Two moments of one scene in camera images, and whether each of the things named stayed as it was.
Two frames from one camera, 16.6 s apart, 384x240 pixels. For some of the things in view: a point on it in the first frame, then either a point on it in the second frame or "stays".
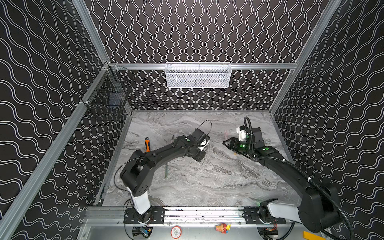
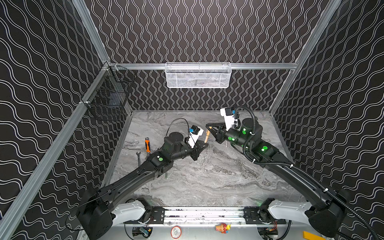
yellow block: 312,236 stays
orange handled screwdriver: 147,144 stays
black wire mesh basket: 108,95 stays
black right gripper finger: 233,143 to 217,130
